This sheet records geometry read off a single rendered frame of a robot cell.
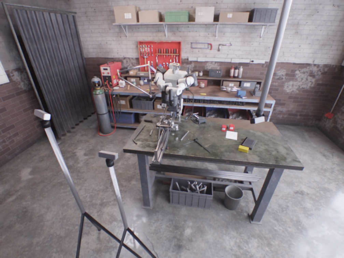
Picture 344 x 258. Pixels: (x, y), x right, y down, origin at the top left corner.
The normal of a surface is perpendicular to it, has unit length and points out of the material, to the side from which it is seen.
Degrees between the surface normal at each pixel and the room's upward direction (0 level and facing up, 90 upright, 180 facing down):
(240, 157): 0
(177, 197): 90
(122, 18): 87
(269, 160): 0
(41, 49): 91
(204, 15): 89
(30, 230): 0
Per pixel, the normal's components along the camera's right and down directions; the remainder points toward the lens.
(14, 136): 0.99, 0.08
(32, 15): 0.52, 0.44
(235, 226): 0.00, -0.87
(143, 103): -0.16, 0.49
